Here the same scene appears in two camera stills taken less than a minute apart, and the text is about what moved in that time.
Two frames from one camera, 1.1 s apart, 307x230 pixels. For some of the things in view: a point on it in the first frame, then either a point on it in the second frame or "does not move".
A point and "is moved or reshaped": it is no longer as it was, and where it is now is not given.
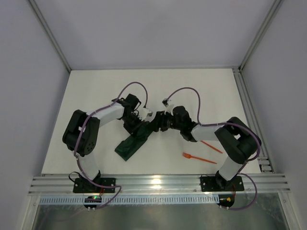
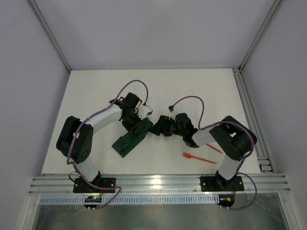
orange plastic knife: (211, 146) does not move
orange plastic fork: (189, 156) does not move
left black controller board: (92, 199) does not move
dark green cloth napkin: (129, 146) is moved or reshaped
